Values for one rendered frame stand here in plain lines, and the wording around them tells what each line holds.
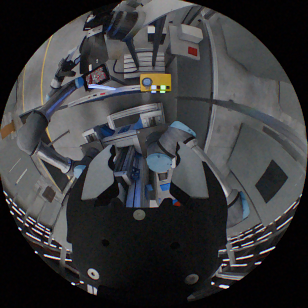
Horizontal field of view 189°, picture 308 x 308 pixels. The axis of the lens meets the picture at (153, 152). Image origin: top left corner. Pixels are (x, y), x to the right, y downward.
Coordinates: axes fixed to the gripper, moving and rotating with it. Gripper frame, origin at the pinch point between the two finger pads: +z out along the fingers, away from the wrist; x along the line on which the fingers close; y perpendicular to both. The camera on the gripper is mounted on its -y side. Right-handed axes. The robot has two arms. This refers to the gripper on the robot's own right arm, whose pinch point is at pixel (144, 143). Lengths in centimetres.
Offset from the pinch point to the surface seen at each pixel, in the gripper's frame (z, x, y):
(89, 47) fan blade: 30, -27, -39
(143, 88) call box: 40.9, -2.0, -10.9
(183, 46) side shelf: 62, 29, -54
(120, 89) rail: 63, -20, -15
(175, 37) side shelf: 62, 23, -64
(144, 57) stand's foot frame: 140, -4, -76
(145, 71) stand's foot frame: 141, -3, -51
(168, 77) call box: 40.9, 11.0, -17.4
